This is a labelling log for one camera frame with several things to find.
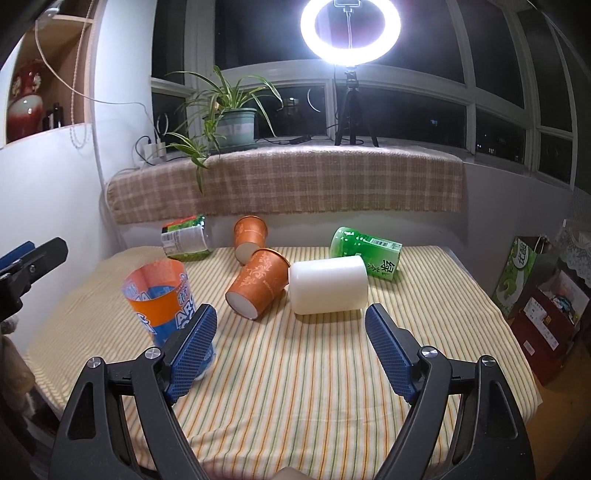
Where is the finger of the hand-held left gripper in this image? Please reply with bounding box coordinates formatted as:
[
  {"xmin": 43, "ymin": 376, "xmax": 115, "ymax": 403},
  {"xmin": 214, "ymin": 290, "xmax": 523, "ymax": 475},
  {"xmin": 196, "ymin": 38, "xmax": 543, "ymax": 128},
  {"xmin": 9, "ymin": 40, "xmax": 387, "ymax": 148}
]
[
  {"xmin": 0, "ymin": 237, "xmax": 68, "ymax": 319},
  {"xmin": 0, "ymin": 241, "xmax": 37, "ymax": 271}
]

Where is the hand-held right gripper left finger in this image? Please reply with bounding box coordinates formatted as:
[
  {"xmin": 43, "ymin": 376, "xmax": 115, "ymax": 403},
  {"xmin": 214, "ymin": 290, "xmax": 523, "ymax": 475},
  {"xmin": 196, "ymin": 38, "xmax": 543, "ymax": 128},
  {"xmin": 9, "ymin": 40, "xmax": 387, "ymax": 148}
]
[{"xmin": 48, "ymin": 304, "xmax": 218, "ymax": 480}]

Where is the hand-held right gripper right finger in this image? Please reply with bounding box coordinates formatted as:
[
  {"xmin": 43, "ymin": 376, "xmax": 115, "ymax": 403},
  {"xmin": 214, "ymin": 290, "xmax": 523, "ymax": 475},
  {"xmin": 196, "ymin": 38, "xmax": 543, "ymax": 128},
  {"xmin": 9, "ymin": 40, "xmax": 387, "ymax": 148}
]
[{"xmin": 365, "ymin": 304, "xmax": 536, "ymax": 480}]

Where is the blue and orange plastic cup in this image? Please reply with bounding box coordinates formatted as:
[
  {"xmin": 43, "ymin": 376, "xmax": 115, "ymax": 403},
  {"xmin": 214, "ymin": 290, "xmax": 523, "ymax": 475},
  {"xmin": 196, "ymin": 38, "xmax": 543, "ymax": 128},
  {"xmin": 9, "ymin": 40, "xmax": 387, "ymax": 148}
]
[{"xmin": 121, "ymin": 258, "xmax": 218, "ymax": 380}]

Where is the orange patterned paper cup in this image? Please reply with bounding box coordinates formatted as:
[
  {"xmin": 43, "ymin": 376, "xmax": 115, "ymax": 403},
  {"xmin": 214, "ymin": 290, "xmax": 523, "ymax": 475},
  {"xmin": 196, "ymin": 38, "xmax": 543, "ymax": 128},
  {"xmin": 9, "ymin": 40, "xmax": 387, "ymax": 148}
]
[
  {"xmin": 225, "ymin": 248, "xmax": 291, "ymax": 321},
  {"xmin": 233, "ymin": 216, "xmax": 269, "ymax": 266}
]

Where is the green and white labelled cup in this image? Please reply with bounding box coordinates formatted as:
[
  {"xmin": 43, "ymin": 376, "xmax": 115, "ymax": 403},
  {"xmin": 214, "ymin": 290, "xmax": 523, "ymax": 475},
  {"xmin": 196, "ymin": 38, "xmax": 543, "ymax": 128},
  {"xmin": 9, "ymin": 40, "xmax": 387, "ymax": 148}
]
[{"xmin": 161, "ymin": 215, "xmax": 214, "ymax": 260}]

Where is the striped yellow table cloth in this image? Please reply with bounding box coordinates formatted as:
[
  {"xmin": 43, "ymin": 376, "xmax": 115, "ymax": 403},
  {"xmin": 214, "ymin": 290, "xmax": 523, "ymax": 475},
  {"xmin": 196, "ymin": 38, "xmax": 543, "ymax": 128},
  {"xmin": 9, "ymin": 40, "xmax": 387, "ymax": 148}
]
[{"xmin": 23, "ymin": 244, "xmax": 543, "ymax": 477}]

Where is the green drink carton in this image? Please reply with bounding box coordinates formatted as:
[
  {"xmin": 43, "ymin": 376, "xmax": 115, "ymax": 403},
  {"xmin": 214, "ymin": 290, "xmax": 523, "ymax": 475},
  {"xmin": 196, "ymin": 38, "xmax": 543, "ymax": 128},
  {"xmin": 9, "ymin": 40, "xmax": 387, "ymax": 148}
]
[{"xmin": 329, "ymin": 226, "xmax": 403, "ymax": 283}]

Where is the beige fuzzy cloth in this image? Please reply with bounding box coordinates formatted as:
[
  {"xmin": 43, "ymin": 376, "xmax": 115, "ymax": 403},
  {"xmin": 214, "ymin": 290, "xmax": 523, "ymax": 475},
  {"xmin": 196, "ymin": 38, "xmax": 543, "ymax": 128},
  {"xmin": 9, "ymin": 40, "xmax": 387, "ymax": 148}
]
[{"xmin": 0, "ymin": 318, "xmax": 38, "ymax": 418}]

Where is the dark bottle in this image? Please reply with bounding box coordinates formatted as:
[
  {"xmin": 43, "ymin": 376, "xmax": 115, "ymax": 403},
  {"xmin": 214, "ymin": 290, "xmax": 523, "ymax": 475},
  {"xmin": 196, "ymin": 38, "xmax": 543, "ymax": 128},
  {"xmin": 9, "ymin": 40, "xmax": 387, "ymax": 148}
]
[{"xmin": 42, "ymin": 102, "xmax": 64, "ymax": 132}]

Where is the red ceramic vase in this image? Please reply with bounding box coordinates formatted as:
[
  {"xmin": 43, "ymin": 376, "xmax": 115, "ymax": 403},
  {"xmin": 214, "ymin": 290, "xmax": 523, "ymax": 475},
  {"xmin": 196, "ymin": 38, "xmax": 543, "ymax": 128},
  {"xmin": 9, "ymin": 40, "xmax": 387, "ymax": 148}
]
[{"xmin": 6, "ymin": 60, "xmax": 49, "ymax": 143}]

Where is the white power strip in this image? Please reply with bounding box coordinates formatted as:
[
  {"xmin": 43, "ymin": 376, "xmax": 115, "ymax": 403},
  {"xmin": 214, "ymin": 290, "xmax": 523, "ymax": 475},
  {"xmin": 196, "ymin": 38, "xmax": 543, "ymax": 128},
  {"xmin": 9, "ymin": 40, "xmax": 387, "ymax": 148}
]
[{"xmin": 137, "ymin": 115, "xmax": 169, "ymax": 166}]

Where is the red cardboard box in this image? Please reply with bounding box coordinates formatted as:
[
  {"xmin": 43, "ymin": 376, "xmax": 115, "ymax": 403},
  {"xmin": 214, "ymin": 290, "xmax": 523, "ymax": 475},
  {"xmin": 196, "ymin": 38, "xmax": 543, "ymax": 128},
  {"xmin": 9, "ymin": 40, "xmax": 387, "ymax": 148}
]
[{"xmin": 508, "ymin": 272, "xmax": 583, "ymax": 387}]

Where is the green paper bag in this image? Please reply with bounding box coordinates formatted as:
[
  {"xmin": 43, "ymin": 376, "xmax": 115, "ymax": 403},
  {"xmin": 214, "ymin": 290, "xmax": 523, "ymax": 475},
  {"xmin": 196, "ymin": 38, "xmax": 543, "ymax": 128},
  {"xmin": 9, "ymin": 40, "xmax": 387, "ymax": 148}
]
[{"xmin": 492, "ymin": 235, "xmax": 560, "ymax": 320}]

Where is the plaid brown cloth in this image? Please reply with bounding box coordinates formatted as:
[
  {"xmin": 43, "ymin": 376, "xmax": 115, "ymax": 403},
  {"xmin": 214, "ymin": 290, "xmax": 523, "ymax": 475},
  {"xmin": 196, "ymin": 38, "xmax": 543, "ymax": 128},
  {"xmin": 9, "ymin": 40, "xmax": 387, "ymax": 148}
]
[{"xmin": 105, "ymin": 143, "xmax": 465, "ymax": 227}]

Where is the white lace cloth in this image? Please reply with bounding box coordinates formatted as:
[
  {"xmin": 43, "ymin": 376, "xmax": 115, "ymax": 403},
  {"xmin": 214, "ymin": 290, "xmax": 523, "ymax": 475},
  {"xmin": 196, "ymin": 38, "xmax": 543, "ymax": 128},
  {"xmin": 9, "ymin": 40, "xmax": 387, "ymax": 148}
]
[{"xmin": 556, "ymin": 185, "xmax": 591, "ymax": 289}]

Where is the potted spider plant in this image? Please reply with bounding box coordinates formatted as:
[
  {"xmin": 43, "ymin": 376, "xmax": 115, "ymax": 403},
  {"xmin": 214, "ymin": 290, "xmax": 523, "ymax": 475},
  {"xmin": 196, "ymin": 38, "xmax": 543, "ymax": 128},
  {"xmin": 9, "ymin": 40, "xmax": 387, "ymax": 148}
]
[{"xmin": 164, "ymin": 65, "xmax": 284, "ymax": 197}]

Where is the black tripod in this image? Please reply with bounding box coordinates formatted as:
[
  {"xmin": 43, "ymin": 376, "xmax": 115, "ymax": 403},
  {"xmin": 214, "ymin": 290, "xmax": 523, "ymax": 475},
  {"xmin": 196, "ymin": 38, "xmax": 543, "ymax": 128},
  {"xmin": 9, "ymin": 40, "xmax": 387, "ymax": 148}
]
[{"xmin": 333, "ymin": 65, "xmax": 380, "ymax": 148}]

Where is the white cable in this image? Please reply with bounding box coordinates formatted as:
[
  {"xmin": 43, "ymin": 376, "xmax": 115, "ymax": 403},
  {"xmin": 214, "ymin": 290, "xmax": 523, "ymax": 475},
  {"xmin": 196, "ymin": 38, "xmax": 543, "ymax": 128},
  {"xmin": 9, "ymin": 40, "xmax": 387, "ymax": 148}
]
[{"xmin": 34, "ymin": 0, "xmax": 155, "ymax": 149}]

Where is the wooden wall shelf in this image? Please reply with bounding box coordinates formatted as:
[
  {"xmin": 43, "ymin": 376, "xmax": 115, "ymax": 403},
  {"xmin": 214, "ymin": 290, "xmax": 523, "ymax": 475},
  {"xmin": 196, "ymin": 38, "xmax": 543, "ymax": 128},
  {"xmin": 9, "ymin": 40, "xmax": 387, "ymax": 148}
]
[{"xmin": 0, "ymin": 0, "xmax": 108, "ymax": 149}]

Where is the black cable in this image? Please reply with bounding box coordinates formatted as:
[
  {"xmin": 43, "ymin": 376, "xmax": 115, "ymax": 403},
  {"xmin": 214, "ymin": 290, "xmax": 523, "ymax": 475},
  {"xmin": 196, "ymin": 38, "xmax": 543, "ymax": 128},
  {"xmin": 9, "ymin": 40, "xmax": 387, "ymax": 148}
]
[{"xmin": 256, "ymin": 133, "xmax": 334, "ymax": 147}]

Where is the ring light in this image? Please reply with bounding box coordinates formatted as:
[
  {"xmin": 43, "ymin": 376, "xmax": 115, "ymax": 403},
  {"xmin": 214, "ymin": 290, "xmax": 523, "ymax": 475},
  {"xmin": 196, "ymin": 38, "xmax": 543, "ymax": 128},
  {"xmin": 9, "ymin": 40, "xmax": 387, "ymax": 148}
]
[{"xmin": 300, "ymin": 0, "xmax": 402, "ymax": 65}]

